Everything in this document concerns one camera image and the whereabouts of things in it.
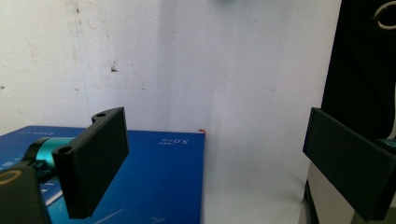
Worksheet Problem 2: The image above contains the white paper sheet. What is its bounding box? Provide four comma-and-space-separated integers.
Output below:
0, 0, 344, 224

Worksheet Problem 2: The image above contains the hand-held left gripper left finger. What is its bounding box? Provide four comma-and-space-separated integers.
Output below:
51, 106, 131, 220

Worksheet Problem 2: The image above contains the blue cardboard box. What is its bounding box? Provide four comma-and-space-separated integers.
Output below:
0, 124, 207, 224

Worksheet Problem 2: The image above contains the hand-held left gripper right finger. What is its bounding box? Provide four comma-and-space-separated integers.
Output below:
302, 106, 396, 222

